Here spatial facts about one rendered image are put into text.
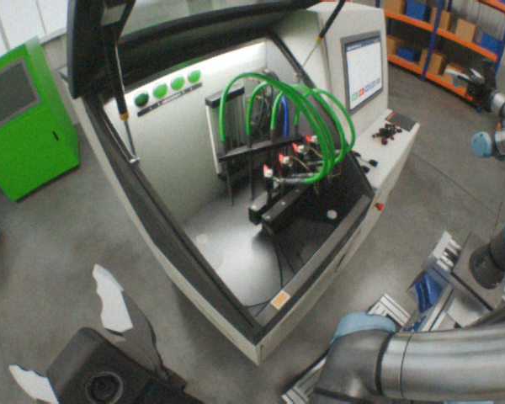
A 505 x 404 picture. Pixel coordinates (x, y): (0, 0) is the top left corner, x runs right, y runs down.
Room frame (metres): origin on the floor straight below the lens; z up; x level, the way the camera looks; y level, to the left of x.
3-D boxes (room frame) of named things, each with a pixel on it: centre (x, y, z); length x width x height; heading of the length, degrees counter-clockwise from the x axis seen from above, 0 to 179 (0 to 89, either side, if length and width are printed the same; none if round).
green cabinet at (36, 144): (2.17, 2.64, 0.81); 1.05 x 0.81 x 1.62; 120
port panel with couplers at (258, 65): (0.93, -0.04, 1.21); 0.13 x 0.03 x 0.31; 134
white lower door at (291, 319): (0.38, -0.23, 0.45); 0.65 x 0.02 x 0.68; 134
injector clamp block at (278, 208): (0.65, -0.14, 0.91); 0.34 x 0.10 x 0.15; 134
